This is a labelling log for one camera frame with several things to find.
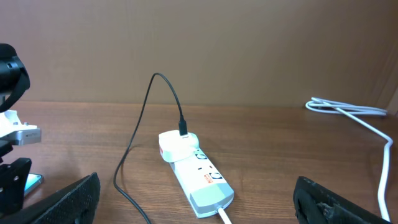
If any white power strip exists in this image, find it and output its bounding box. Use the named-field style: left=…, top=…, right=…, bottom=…
left=170, top=149, right=234, bottom=218

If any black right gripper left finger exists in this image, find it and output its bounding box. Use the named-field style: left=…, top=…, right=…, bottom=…
left=1, top=172, right=101, bottom=224

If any white power strip cord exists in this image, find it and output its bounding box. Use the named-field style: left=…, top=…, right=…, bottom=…
left=216, top=96, right=394, bottom=224

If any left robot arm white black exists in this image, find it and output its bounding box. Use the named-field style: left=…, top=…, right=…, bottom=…
left=1, top=44, right=32, bottom=217

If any blue Galaxy smartphone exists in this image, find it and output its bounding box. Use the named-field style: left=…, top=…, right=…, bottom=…
left=24, top=173, right=44, bottom=197

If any white USB wall charger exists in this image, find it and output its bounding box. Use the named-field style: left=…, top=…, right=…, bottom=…
left=159, top=130, right=200, bottom=163

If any black USB charging cable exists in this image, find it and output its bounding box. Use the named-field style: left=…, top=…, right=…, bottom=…
left=113, top=72, right=188, bottom=224

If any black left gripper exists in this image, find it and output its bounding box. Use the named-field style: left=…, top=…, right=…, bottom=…
left=0, top=157, right=32, bottom=218

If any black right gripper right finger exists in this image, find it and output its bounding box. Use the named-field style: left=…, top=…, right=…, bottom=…
left=293, top=176, right=391, bottom=224

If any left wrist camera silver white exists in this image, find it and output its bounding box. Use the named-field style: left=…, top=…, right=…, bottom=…
left=1, top=110, right=42, bottom=146

